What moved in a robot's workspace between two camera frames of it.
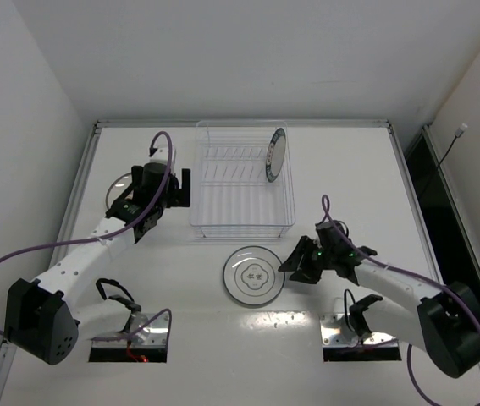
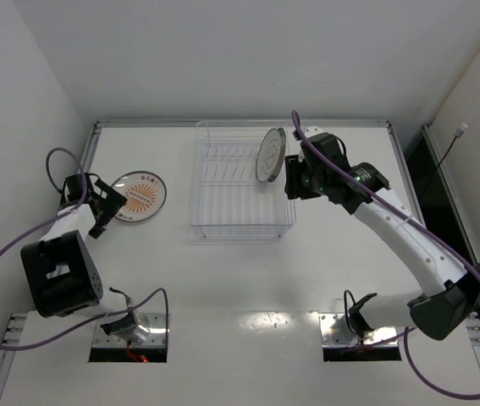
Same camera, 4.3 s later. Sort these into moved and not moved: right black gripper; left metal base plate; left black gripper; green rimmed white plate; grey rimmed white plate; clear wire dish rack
Moved: grey rimmed white plate; right black gripper; left black gripper
Not moved: green rimmed white plate; left metal base plate; clear wire dish rack
